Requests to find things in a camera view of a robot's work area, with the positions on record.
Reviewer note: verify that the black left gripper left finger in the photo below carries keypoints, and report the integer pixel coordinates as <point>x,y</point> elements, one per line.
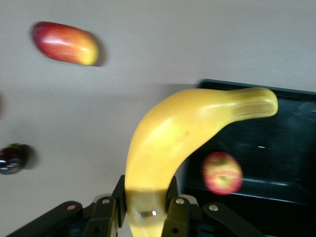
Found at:
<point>103,217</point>

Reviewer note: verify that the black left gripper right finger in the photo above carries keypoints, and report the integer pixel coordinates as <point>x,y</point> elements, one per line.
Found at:
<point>182,217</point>

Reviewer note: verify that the red yellow striped apple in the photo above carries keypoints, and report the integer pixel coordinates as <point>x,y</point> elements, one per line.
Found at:
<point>222,172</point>

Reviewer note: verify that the yellow banana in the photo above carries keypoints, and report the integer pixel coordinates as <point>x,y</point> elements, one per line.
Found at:
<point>168,148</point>

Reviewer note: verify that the black plastic box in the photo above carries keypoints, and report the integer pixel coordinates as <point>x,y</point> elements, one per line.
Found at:
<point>271,123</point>

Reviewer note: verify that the dark purple mangosteen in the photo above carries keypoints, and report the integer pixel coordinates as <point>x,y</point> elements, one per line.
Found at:
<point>12,160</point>

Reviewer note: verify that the red yellow mango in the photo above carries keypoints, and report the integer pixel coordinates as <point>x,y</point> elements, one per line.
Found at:
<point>64,43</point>

